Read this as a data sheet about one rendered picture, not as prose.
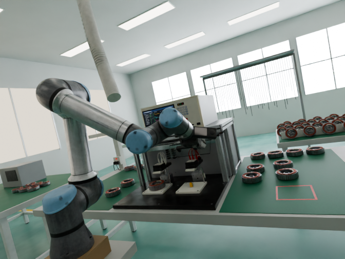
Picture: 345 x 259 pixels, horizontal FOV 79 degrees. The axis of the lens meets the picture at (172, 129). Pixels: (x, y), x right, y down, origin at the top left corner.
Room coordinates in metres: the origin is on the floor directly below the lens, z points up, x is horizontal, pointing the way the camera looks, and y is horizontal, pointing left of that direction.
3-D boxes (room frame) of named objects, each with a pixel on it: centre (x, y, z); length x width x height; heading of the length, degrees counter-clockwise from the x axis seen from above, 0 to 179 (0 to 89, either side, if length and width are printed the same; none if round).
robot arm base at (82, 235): (0.76, 0.46, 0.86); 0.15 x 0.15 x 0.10
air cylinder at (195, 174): (1.38, -0.11, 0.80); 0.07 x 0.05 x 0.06; 63
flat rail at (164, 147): (1.39, 0.02, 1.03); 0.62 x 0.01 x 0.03; 63
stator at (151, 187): (1.35, 0.18, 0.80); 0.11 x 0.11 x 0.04
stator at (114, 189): (1.51, 0.52, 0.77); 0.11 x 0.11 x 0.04
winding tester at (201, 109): (1.58, -0.09, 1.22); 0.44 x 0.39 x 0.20; 63
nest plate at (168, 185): (1.35, 0.18, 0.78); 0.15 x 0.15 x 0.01; 63
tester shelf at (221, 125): (1.59, -0.08, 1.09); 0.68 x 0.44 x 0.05; 63
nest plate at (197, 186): (1.25, -0.04, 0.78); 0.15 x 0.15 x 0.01; 63
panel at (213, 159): (1.53, -0.05, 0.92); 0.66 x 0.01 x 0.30; 63
